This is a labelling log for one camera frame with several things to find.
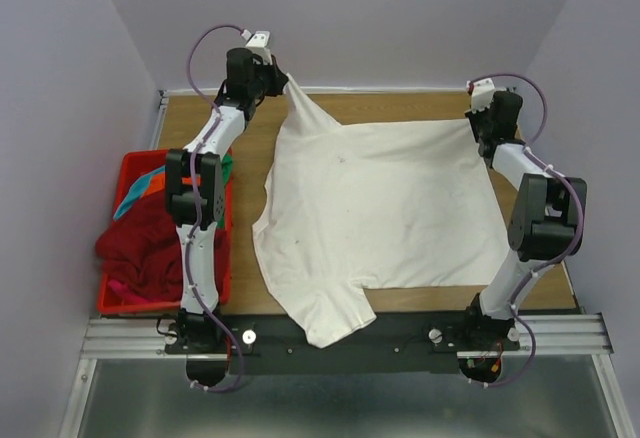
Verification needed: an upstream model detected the white t shirt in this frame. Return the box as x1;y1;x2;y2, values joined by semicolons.
252;81;509;348

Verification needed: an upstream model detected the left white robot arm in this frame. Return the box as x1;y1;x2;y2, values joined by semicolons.
165;45;288;353

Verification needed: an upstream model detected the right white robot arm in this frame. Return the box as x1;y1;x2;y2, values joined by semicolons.
459;79;587;350

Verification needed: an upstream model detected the green t shirt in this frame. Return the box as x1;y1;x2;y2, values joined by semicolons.
221;153;233;185

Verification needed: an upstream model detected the orange t shirt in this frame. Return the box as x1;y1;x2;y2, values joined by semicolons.
144;171;166;195

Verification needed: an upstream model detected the teal t shirt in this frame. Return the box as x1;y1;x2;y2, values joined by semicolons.
113;169;162;221

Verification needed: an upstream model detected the dark red t shirt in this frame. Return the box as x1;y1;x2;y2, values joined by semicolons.
94;195;232;304

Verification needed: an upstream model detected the pink t shirt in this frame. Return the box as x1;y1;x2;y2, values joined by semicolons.
107;280;150;305

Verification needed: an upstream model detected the red plastic bin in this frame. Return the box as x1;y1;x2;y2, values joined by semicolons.
97;143;236;315

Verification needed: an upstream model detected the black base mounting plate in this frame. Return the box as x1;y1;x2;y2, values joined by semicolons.
165;311;520;375

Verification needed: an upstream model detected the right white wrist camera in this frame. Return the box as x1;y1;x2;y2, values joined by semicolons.
467;78;496;113

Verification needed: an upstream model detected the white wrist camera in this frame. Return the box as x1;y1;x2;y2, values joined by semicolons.
241;29;273;65
467;78;496;113

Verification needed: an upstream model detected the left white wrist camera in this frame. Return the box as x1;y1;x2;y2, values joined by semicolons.
241;29;273;65

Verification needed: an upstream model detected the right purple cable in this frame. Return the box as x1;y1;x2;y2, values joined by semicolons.
465;73;586;389

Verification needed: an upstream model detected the aluminium frame rail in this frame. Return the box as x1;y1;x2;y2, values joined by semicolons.
61;313;627;437

